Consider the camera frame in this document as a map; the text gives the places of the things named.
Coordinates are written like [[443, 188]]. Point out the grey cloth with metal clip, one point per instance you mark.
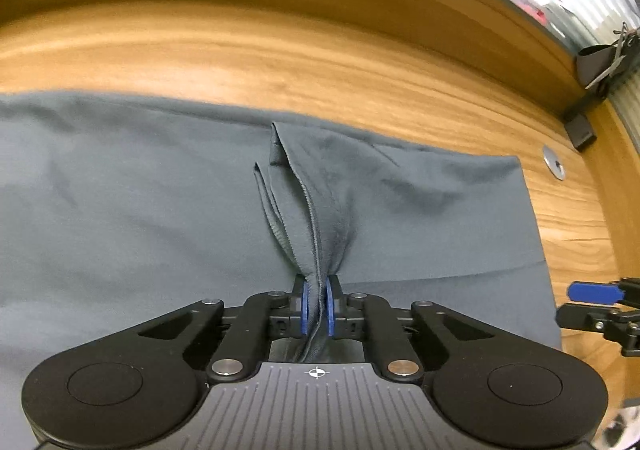
[[592, 62]]

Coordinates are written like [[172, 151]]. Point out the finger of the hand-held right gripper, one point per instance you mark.
[[580, 317], [592, 291]]

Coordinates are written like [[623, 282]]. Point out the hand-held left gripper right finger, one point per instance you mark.
[[330, 307]]

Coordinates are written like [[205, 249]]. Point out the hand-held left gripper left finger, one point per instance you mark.
[[300, 307]]

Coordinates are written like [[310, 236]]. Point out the black corner bracket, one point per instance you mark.
[[580, 130]]

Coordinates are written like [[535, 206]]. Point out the grey pants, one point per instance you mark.
[[125, 205]]

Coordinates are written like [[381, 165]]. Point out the white patterned clothing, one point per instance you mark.
[[622, 425]]

